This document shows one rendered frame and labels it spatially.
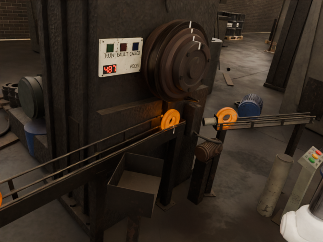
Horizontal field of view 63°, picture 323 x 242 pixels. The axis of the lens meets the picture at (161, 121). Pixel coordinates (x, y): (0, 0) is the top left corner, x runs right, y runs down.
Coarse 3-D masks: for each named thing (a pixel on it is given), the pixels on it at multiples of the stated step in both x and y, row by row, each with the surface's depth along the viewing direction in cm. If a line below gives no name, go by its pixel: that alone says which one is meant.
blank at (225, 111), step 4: (224, 108) 190; (228, 108) 189; (220, 112) 189; (224, 112) 189; (228, 112) 190; (232, 112) 190; (220, 116) 190; (232, 116) 192; (236, 116) 192; (220, 120) 191; (228, 120) 195; (232, 120) 193; (224, 124) 194
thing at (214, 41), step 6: (216, 42) 405; (222, 42) 417; (210, 48) 405; (216, 48) 409; (210, 54) 409; (216, 54) 415; (216, 60) 422; (210, 66) 419; (216, 66) 430; (210, 72) 424; (210, 78) 429; (204, 84) 430; (210, 84) 437; (210, 90) 445
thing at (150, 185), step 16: (128, 160) 136; (144, 160) 134; (160, 160) 133; (112, 176) 116; (128, 176) 135; (144, 176) 137; (160, 176) 137; (112, 192) 112; (128, 192) 111; (144, 192) 110; (112, 208) 116; (128, 208) 115; (144, 208) 113; (128, 224) 136; (128, 240) 141
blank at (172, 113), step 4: (168, 112) 164; (172, 112) 164; (176, 112) 168; (164, 116) 164; (168, 116) 163; (172, 116) 166; (176, 116) 170; (164, 120) 163; (168, 120) 164; (172, 120) 173; (176, 120) 172; (164, 124) 163; (168, 124) 166; (172, 124) 172; (164, 128) 165
